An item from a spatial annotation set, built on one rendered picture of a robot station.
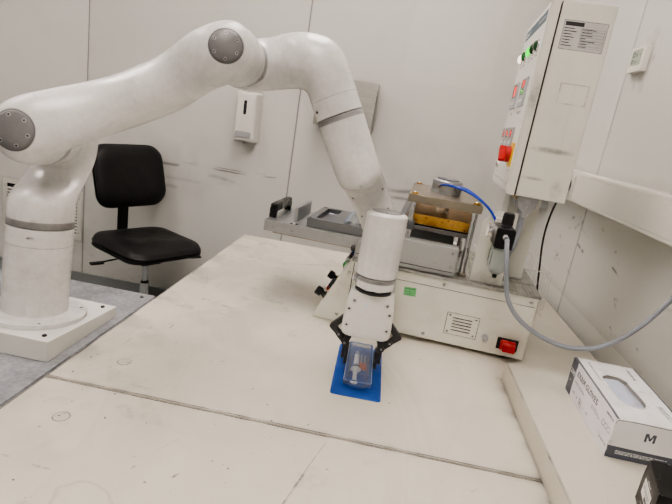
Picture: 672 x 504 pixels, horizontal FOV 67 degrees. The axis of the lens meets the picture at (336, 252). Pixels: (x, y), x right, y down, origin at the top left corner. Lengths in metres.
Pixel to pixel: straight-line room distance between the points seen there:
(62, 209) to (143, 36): 2.14
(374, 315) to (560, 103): 0.62
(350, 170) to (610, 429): 0.62
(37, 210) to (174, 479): 0.57
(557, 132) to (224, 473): 0.95
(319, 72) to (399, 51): 1.87
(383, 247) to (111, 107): 0.56
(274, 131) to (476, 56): 1.11
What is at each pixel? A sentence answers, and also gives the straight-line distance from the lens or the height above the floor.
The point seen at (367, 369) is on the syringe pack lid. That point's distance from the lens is 1.08.
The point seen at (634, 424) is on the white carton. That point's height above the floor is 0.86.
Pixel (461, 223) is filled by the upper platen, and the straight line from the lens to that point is 1.31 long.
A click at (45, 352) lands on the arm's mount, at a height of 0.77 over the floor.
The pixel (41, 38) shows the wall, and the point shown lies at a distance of 3.46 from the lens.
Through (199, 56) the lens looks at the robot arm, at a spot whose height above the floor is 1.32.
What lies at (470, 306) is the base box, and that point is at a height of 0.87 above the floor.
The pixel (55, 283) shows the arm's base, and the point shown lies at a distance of 1.14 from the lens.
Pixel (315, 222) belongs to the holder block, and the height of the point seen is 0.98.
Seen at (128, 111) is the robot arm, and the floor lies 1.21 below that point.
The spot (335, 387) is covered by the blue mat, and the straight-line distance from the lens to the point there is 1.04.
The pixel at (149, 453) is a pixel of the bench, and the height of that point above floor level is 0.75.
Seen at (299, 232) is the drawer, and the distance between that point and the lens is 1.35.
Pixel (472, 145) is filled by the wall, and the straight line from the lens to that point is 2.82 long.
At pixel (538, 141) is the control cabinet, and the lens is 1.25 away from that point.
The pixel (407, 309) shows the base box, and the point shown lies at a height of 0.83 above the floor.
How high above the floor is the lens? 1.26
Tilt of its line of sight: 15 degrees down
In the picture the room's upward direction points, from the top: 9 degrees clockwise
